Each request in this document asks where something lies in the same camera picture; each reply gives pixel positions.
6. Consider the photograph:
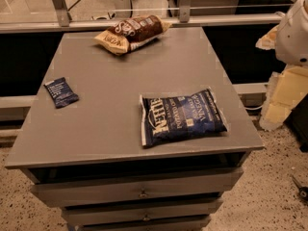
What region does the brown chip bag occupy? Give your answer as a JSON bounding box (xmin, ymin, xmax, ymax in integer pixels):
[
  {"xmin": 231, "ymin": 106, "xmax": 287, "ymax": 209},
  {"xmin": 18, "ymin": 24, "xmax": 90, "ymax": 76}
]
[{"xmin": 94, "ymin": 15, "xmax": 171, "ymax": 55}]

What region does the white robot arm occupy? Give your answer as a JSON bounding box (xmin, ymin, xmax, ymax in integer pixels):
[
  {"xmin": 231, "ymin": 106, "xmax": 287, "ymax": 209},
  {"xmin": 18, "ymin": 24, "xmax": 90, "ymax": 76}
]
[{"xmin": 275, "ymin": 0, "xmax": 308, "ymax": 66}]

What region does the blue Kettle chip bag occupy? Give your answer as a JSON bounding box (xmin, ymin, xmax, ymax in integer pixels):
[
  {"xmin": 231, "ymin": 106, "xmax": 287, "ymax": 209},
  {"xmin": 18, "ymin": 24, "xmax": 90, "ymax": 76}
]
[{"xmin": 140, "ymin": 88, "xmax": 228, "ymax": 147}]

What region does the grey drawer cabinet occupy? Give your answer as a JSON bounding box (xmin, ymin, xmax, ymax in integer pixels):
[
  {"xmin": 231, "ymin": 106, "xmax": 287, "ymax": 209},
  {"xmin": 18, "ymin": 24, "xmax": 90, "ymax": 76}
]
[{"xmin": 4, "ymin": 26, "xmax": 266, "ymax": 231}]

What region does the top grey drawer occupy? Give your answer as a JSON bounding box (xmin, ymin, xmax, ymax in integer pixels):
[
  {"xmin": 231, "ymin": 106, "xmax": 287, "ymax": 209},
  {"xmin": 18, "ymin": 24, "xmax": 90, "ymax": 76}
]
[{"xmin": 31, "ymin": 167, "xmax": 244, "ymax": 207}]

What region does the grey drawer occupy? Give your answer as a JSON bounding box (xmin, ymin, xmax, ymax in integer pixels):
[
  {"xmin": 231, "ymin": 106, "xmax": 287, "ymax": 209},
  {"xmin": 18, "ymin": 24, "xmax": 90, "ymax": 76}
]
[
  {"xmin": 63, "ymin": 196, "xmax": 222, "ymax": 226},
  {"xmin": 80, "ymin": 216, "xmax": 211, "ymax": 231},
  {"xmin": 31, "ymin": 167, "xmax": 244, "ymax": 207}
]

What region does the small dark blue snack bar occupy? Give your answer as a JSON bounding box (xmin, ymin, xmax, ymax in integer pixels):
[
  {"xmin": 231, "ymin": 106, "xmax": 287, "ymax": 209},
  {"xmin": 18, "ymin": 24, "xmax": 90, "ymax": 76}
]
[{"xmin": 44, "ymin": 77, "xmax": 79, "ymax": 109}]

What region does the middle grey drawer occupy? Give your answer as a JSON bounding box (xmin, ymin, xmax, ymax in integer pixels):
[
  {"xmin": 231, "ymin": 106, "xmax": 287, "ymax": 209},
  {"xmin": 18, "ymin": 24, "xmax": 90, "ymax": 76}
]
[{"xmin": 63, "ymin": 196, "xmax": 222, "ymax": 226}]

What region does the bottom grey drawer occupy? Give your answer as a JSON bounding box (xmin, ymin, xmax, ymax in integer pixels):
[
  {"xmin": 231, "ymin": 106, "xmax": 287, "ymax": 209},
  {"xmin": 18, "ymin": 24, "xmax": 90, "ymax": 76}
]
[{"xmin": 80, "ymin": 216, "xmax": 211, "ymax": 231}]

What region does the yellow foam padding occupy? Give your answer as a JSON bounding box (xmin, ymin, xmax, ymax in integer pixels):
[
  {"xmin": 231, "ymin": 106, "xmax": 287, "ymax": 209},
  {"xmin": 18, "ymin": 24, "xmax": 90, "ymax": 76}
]
[{"xmin": 255, "ymin": 25, "xmax": 308, "ymax": 131}]

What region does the metal window rail frame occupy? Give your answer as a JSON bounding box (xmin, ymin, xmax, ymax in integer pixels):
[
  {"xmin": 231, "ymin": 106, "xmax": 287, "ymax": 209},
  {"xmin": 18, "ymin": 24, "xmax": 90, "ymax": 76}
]
[{"xmin": 0, "ymin": 0, "xmax": 284, "ymax": 34}]

